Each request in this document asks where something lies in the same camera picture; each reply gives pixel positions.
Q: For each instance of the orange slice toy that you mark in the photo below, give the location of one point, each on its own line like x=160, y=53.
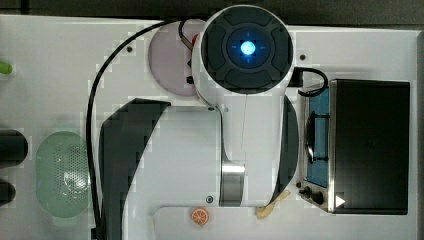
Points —
x=200, y=216

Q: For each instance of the black cylinder lower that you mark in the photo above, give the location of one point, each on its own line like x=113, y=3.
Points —
x=7, y=192

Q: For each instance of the green perforated basket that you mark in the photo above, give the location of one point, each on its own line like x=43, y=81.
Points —
x=62, y=175

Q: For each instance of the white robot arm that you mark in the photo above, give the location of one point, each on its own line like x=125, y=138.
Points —
x=224, y=153

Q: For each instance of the green object at edge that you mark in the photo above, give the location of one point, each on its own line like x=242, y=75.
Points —
x=5, y=68

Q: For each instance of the peeled banana toy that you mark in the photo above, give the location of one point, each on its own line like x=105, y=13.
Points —
x=263, y=212

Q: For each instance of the grey round plate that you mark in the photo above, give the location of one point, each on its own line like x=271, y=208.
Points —
x=170, y=54

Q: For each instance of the black cylinder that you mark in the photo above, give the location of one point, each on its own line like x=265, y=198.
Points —
x=7, y=192
x=13, y=148

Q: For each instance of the black toaster oven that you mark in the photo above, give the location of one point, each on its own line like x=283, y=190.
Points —
x=356, y=148

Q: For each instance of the black cylinder upper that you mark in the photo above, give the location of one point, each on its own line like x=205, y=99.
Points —
x=13, y=148

